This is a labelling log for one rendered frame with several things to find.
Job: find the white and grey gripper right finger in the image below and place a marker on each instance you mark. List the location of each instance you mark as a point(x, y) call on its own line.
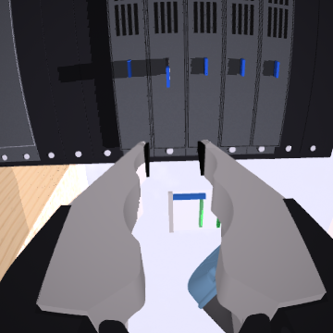
point(274, 258)

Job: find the black server rack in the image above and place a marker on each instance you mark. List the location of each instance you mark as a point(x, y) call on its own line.
point(57, 104)

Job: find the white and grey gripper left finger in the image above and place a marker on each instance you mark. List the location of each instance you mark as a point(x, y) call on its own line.
point(83, 266)

